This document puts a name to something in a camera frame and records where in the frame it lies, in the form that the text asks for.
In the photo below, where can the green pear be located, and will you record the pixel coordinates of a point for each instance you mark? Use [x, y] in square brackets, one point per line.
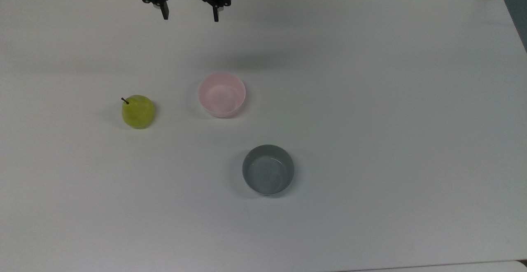
[138, 112]

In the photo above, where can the pink bowl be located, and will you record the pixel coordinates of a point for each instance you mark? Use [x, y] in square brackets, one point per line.
[222, 95]

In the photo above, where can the grey bowl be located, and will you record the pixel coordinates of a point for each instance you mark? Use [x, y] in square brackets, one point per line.
[268, 170]

